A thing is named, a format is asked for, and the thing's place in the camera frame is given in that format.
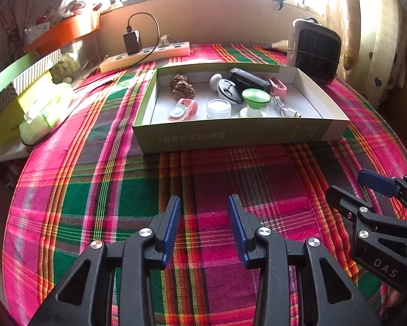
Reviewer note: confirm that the heart print curtain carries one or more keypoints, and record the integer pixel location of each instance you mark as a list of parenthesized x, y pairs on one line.
[(376, 23)]

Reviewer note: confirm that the red flower branches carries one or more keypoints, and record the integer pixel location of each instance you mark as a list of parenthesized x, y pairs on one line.
[(11, 23)]

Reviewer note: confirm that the orange tray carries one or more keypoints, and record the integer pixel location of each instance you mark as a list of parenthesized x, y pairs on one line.
[(64, 30)]

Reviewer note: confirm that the yellow box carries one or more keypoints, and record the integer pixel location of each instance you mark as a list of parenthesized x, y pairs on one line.
[(16, 112)]

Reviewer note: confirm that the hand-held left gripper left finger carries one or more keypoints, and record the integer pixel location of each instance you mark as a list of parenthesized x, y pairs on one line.
[(171, 231)]

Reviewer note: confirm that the pink clip with teal pad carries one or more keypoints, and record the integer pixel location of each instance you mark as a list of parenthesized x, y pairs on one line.
[(179, 111)]

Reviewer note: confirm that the cream power strip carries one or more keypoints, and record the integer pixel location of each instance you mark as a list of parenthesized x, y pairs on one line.
[(145, 56)]

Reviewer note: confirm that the green white striped box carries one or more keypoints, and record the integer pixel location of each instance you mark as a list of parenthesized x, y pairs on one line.
[(16, 71)]

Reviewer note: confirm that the white plastic bag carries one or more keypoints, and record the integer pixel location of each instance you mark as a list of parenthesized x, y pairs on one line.
[(71, 3)]

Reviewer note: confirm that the grey fan heater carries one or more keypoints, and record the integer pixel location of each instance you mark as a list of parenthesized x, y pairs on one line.
[(315, 51)]

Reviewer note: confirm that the green tissue pack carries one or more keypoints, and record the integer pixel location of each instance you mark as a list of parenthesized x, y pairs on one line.
[(45, 119)]

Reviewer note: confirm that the white plug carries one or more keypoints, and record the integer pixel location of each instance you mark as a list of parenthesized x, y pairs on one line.
[(166, 40)]

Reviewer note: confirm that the white egg-shaped object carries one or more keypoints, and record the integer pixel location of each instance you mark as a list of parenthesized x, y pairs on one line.
[(215, 81)]

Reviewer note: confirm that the translucent white jar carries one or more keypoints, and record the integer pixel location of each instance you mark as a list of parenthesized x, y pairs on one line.
[(218, 108)]

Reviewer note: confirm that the clear plastic container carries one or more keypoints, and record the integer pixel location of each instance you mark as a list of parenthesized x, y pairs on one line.
[(83, 49)]

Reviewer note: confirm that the black charger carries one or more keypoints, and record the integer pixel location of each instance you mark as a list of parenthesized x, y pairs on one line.
[(132, 42)]

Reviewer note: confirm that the person's right hand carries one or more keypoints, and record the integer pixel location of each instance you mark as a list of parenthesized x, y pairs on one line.
[(395, 300)]

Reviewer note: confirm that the black rectangular device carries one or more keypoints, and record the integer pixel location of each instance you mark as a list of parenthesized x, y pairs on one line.
[(249, 79)]

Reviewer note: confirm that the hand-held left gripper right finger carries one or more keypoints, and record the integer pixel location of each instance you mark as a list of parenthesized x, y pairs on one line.
[(239, 234)]

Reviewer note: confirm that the pink plastic clip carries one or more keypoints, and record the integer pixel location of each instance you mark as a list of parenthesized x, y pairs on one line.
[(280, 90)]

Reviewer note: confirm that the small green printed box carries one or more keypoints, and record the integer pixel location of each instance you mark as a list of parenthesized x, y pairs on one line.
[(61, 69)]

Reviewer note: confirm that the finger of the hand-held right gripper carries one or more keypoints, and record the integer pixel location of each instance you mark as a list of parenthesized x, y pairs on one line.
[(376, 181), (346, 203)]

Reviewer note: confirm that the green and grey cardboard box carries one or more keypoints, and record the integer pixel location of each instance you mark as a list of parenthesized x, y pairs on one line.
[(308, 95)]

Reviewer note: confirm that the plaid tablecloth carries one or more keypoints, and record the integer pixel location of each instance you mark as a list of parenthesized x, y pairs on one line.
[(88, 193)]

